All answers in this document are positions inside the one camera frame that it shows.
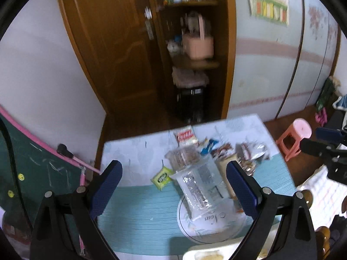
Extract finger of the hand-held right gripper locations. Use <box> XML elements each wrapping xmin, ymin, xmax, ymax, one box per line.
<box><xmin>315</xmin><ymin>127</ymin><xmax>347</xmax><ymax>143</ymax></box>
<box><xmin>299</xmin><ymin>138</ymin><xmax>339</xmax><ymax>159</ymax></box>

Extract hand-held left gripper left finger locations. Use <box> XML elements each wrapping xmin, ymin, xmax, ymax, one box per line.
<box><xmin>29</xmin><ymin>160</ymin><xmax>123</xmax><ymax>260</ymax></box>

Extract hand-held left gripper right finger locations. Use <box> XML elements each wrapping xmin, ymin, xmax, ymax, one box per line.
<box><xmin>226</xmin><ymin>160</ymin><xmax>318</xmax><ymax>260</ymax></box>

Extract brown patterned snack packet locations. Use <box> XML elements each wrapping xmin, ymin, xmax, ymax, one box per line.
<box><xmin>240</xmin><ymin>160</ymin><xmax>257</xmax><ymax>176</ymax></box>

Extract silver snack packet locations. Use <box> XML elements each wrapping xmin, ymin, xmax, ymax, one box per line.
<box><xmin>236</xmin><ymin>142</ymin><xmax>270</xmax><ymax>163</ymax></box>

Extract clear cracker packet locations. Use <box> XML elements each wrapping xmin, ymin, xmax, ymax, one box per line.
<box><xmin>165</xmin><ymin>146</ymin><xmax>227</xmax><ymax>220</ymax></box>

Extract green candy packet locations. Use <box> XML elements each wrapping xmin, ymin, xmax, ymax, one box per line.
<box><xmin>151</xmin><ymin>166</ymin><xmax>174</xmax><ymax>189</ymax></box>

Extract white plastic basket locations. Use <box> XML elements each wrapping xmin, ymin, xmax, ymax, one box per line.
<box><xmin>182</xmin><ymin>230</ymin><xmax>280</xmax><ymax>260</ymax></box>

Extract dark box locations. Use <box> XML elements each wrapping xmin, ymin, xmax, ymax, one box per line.
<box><xmin>327</xmin><ymin>110</ymin><xmax>347</xmax><ymax>133</ymax></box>

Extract pink slippers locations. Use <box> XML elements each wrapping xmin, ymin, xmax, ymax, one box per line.
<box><xmin>314</xmin><ymin>108</ymin><xmax>328</xmax><ymax>126</ymax></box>

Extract pink plastic stool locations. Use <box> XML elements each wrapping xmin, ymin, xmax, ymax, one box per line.
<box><xmin>276</xmin><ymin>118</ymin><xmax>312</xmax><ymax>161</ymax></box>

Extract white checked blanket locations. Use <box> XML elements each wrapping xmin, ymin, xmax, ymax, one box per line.
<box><xmin>297</xmin><ymin>165</ymin><xmax>347</xmax><ymax>223</ymax></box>

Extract teal table mat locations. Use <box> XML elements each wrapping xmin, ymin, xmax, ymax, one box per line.
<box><xmin>96</xmin><ymin>152</ymin><xmax>296</xmax><ymax>255</ymax></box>

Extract green bag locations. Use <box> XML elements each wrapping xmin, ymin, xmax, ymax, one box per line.
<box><xmin>316</xmin><ymin>77</ymin><xmax>337</xmax><ymax>111</ymax></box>

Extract wooden bedpost knob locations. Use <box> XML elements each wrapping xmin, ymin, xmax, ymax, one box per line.
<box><xmin>314</xmin><ymin>226</ymin><xmax>331</xmax><ymax>260</ymax></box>
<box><xmin>301</xmin><ymin>190</ymin><xmax>313</xmax><ymax>209</ymax></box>

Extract dark brown snack packet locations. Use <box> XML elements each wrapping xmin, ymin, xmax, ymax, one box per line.
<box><xmin>211</xmin><ymin>142</ymin><xmax>234</xmax><ymax>159</ymax></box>

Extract white round printed plate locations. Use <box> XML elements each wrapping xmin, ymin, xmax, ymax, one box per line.
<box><xmin>177</xmin><ymin>195</ymin><xmax>252</xmax><ymax>244</ymax></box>

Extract blue snack packet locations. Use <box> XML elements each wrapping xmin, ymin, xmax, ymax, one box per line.
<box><xmin>199</xmin><ymin>139</ymin><xmax>219</xmax><ymax>155</ymax></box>

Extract black board clip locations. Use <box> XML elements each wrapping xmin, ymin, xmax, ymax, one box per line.
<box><xmin>57</xmin><ymin>143</ymin><xmax>74</xmax><ymax>159</ymax></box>

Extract yellow snack packet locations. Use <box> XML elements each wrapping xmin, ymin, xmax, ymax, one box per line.
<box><xmin>195</xmin><ymin>251</ymin><xmax>224</xmax><ymax>260</ymax></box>

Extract red white snack packet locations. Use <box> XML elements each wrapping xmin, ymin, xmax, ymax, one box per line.
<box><xmin>173</xmin><ymin>126</ymin><xmax>200</xmax><ymax>146</ymax></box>

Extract pale floral wardrobe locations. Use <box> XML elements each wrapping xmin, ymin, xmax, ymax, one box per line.
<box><xmin>226</xmin><ymin>0</ymin><xmax>342</xmax><ymax>120</ymax></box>

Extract black bin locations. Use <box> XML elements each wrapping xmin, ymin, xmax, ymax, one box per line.
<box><xmin>175</xmin><ymin>85</ymin><xmax>209</xmax><ymax>124</ymax></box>

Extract wooden shelf cabinet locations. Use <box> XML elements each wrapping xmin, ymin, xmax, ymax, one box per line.
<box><xmin>144</xmin><ymin>0</ymin><xmax>236</xmax><ymax>122</ymax></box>

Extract pink folded cloth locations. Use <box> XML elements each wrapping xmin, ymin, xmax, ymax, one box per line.
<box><xmin>172</xmin><ymin>68</ymin><xmax>209</xmax><ymax>87</ymax></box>

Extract wooden door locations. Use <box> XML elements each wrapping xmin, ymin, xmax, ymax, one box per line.
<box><xmin>56</xmin><ymin>0</ymin><xmax>163</xmax><ymax>130</ymax></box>

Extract green chalkboard pink frame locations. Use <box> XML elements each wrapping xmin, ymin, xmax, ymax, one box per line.
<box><xmin>0</xmin><ymin>106</ymin><xmax>101</xmax><ymax>260</ymax></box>

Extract black cable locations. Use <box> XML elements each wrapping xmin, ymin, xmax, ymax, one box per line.
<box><xmin>0</xmin><ymin>119</ymin><xmax>36</xmax><ymax>223</ymax></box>

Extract wall poster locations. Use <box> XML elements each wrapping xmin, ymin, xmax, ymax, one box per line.
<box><xmin>245</xmin><ymin>0</ymin><xmax>290</xmax><ymax>26</ymax></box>

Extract pink handled basket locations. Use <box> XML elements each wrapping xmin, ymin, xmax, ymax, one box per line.
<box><xmin>182</xmin><ymin>15</ymin><xmax>214</xmax><ymax>60</ymax></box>

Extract silver door handle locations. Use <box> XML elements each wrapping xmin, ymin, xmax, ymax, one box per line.
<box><xmin>144</xmin><ymin>5</ymin><xmax>155</xmax><ymax>41</ymax></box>

